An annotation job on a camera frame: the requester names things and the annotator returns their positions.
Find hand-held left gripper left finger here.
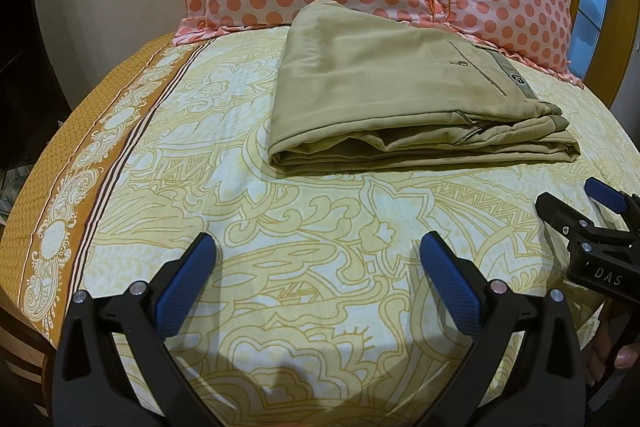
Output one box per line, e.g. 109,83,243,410
52,232,236,427

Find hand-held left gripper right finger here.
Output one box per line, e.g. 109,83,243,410
419,231,589,427

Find yellow patterned bedsheet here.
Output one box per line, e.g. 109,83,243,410
0,24,640,427

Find khaki pants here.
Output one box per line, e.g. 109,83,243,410
267,0,582,178

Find person's right hand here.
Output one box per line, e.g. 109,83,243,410
582,299,640,389

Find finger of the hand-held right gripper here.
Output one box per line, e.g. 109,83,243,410
534,192,640,258
584,177,640,232

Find wooden bed frame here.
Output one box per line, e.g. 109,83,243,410
0,289,58,410

